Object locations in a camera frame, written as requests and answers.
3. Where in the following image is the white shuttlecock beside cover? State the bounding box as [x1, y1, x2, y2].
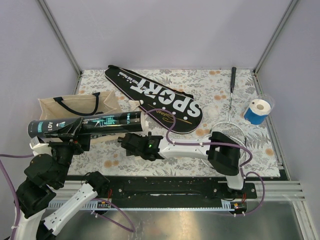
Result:
[128, 100, 144, 111]

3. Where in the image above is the black sport racket cover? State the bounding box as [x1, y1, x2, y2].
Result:
[104, 65, 203, 134]

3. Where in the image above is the blue wrapped toilet paper roll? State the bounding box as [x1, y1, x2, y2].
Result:
[243, 98, 272, 125]

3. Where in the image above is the beige canvas tote bag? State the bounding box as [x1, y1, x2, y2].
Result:
[35, 90, 123, 145]

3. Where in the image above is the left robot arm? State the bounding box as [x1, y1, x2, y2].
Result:
[10, 117, 110, 240]

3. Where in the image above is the black shuttlecock tube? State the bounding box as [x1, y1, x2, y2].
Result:
[27, 111, 148, 138]

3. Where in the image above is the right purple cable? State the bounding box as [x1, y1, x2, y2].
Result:
[143, 108, 266, 216]

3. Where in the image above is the white racket black handle right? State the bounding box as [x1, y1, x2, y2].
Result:
[209, 66, 253, 166]

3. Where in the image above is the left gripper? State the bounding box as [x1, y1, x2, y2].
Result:
[45, 116, 93, 185]

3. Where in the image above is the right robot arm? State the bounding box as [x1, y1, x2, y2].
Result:
[117, 131, 246, 198]

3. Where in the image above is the white slotted cable duct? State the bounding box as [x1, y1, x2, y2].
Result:
[47, 199, 247, 214]

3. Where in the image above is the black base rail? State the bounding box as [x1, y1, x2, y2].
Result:
[101, 176, 258, 203]

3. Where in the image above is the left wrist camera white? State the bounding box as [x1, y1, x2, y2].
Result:
[29, 136, 52, 156]

